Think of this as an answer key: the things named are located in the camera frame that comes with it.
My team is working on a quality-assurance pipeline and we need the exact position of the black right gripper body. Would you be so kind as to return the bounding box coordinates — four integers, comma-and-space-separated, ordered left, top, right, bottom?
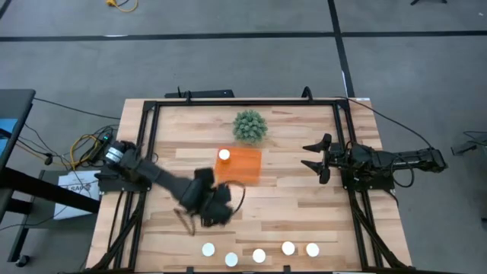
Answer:
319, 132, 351, 186

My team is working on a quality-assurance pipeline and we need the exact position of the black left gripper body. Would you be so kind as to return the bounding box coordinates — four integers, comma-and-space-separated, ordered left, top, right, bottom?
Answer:
199, 184, 234, 228

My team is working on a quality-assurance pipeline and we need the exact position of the orange plastic basket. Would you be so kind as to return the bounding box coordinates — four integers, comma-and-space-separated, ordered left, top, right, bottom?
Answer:
214, 147, 263, 186

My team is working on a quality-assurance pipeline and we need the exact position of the green artificial plant in pot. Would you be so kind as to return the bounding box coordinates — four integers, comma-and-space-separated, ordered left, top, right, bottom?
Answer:
232, 109, 269, 145

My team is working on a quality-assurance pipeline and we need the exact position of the black flat box with antennas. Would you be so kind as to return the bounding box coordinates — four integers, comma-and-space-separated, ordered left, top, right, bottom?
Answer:
164, 86, 235, 99

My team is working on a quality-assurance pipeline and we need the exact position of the black power strip green light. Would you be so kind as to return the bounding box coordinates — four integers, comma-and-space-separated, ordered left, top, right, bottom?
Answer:
89, 131, 114, 161

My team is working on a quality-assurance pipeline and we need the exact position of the black desk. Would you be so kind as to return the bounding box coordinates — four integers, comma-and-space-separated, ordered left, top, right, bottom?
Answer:
0, 89, 102, 267

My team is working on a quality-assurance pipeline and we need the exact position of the long black cable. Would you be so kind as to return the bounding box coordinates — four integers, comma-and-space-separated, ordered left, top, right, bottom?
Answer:
342, 96, 434, 150

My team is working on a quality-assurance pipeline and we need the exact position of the black aluminium table frame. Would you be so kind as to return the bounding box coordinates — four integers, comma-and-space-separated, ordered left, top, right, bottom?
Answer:
87, 97, 414, 274

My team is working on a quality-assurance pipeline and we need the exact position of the yellow cable bundle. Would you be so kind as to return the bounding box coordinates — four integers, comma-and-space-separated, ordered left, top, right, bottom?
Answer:
69, 133, 100, 169

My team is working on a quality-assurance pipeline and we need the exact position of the black device with cables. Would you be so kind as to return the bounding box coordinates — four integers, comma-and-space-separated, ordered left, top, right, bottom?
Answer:
450, 130, 487, 157

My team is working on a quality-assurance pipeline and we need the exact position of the yellow extension cable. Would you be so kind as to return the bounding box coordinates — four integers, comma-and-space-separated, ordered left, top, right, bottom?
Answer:
106, 0, 139, 13

